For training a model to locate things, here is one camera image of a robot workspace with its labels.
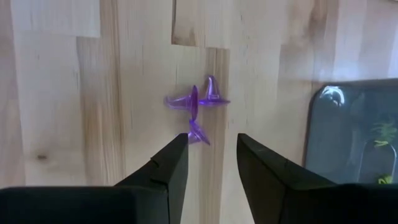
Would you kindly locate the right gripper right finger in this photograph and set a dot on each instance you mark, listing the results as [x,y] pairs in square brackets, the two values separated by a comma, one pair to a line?
[273,186]

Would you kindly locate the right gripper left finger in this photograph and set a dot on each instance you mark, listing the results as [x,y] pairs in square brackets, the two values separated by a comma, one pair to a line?
[161,186]

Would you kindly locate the green plastic spider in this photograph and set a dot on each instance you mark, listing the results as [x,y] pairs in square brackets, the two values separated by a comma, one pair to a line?
[385,179]
[385,133]

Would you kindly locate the purple plastic witch hat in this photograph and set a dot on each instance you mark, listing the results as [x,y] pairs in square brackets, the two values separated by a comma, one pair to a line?
[213,93]
[183,102]
[197,133]

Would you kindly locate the grey translucent plastic bin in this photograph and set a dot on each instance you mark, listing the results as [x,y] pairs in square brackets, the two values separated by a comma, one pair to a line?
[335,140]

